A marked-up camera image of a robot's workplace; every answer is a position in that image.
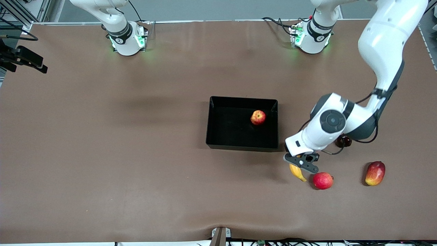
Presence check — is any black left base cable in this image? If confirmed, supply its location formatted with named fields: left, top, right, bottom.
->
left=262, top=16, right=296, bottom=36

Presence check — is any brown table mat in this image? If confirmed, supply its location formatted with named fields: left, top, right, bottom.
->
left=0, top=19, right=437, bottom=244

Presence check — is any silver table edge rail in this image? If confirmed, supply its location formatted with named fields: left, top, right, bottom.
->
left=32, top=19, right=371, bottom=26

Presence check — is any black plastic box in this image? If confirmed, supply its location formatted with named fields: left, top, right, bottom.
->
left=206, top=96, right=279, bottom=152

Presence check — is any red pomegranate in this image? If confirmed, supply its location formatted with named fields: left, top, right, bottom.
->
left=313, top=172, right=334, bottom=190

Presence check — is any red yellow mango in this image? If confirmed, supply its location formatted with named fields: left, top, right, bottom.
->
left=365, top=161, right=386, bottom=187

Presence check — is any grey metal bracket post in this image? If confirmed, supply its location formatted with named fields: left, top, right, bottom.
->
left=211, top=227, right=232, bottom=246

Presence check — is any yellow banana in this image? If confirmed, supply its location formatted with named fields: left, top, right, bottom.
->
left=289, top=163, right=307, bottom=182

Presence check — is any red yellow apple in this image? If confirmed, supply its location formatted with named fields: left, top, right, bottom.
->
left=250, top=110, right=267, bottom=126

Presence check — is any black base cable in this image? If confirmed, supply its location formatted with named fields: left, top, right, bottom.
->
left=128, top=0, right=143, bottom=23
left=262, top=16, right=296, bottom=36

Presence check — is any black right base cable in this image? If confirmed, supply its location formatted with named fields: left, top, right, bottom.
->
left=128, top=0, right=143, bottom=23

